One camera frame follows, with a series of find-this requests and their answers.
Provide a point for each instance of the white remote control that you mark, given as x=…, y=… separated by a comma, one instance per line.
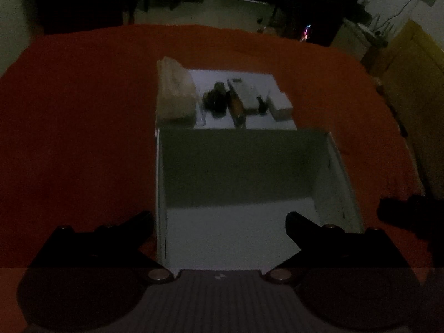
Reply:
x=248, y=94

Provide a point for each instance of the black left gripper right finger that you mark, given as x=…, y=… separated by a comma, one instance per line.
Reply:
x=359, y=282

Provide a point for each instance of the white flat box lid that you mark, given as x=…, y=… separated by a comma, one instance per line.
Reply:
x=260, y=119

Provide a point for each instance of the orange black marker pen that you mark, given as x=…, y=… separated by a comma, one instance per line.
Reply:
x=236, y=110

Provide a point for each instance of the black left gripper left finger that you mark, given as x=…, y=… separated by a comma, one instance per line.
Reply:
x=82, y=281

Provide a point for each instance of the small white box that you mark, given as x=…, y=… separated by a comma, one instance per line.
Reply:
x=280, y=106

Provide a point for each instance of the red tablecloth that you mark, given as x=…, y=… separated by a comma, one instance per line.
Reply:
x=77, y=127

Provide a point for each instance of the brown cardboard box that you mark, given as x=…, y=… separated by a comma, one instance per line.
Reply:
x=411, y=70

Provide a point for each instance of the beige tissue pack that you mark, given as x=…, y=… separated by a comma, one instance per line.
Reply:
x=176, y=97

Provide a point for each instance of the white open cardboard box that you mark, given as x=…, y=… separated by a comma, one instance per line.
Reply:
x=223, y=195

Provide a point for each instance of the black glasses case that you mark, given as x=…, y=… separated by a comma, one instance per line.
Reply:
x=215, y=101

